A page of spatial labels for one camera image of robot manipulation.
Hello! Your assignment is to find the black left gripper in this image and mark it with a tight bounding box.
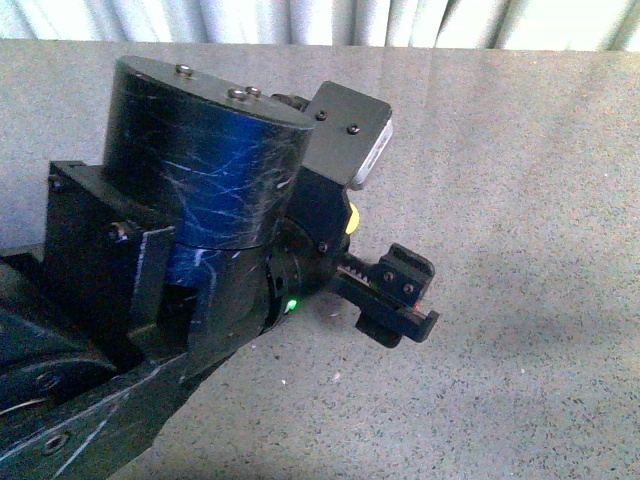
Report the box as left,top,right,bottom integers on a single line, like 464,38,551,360
263,168,439,345

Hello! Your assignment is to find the yellow mushroom push button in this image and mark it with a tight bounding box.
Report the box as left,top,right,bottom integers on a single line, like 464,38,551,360
345,203,360,235

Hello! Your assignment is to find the grey pleated curtain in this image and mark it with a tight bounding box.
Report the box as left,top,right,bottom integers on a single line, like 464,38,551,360
1,0,639,52

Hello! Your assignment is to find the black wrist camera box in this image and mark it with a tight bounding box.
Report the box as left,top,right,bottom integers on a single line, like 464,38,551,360
303,81,393,191

